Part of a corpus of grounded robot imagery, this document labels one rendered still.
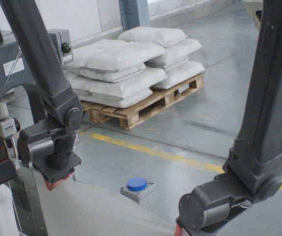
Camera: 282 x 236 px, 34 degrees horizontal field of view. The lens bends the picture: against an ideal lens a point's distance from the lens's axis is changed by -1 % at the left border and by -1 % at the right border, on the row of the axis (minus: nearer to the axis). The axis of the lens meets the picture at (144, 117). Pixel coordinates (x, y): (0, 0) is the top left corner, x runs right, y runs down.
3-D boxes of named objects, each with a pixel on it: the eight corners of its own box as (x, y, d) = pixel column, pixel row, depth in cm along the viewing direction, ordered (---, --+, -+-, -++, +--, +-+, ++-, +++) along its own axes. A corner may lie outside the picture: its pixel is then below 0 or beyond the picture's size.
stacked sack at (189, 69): (208, 73, 474) (207, 59, 469) (168, 94, 430) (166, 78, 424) (175, 70, 502) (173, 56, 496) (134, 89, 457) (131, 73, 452)
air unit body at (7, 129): (28, 160, 113) (14, 101, 107) (12, 168, 110) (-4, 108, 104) (17, 156, 116) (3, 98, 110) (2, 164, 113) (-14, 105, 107)
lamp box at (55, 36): (74, 61, 126) (69, 29, 123) (62, 66, 123) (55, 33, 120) (57, 59, 131) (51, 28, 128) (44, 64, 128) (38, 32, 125)
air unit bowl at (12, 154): (21, 158, 112) (16, 135, 109) (11, 163, 110) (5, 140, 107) (14, 155, 114) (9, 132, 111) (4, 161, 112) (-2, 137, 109)
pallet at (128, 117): (205, 85, 478) (204, 72, 473) (129, 130, 395) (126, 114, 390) (143, 78, 529) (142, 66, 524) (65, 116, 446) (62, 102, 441)
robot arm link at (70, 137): (83, 131, 101) (69, 114, 104) (56, 140, 97) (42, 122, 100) (77, 152, 105) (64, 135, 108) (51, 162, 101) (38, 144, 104)
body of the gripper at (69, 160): (30, 166, 107) (34, 144, 102) (64, 149, 114) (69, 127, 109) (48, 184, 104) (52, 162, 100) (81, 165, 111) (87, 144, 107)
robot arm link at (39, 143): (82, 107, 96) (60, 91, 102) (33, 122, 89) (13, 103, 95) (81, 155, 102) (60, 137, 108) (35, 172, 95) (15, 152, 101)
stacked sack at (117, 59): (169, 55, 419) (167, 39, 414) (118, 76, 375) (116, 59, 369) (134, 51, 447) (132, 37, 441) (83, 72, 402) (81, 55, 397)
